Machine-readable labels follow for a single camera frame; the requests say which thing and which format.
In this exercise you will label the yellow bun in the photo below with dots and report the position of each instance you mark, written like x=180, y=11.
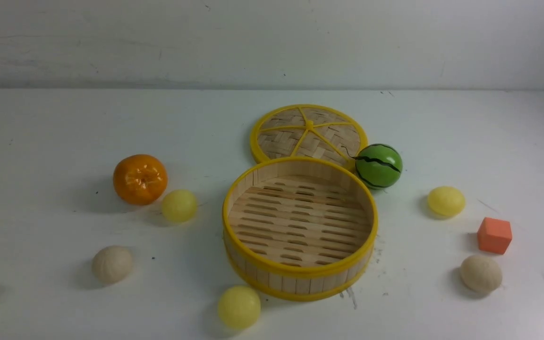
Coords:
x=446, y=201
x=179, y=206
x=239, y=307

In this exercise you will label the yellow bun front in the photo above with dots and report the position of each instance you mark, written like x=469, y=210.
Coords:
x=239, y=307

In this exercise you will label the beige bun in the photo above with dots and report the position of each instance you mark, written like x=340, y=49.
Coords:
x=112, y=264
x=481, y=274

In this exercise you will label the woven bamboo steamer lid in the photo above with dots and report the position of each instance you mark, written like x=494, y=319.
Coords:
x=305, y=130

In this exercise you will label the bamboo steamer tray yellow rim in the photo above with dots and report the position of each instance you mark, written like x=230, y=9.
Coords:
x=299, y=228

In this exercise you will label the green toy watermelon ball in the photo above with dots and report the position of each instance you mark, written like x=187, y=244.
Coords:
x=379, y=166

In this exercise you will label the orange toy tangerine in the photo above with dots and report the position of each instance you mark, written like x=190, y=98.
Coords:
x=140, y=179

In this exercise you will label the orange foam cube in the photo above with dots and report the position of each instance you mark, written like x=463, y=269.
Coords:
x=494, y=235

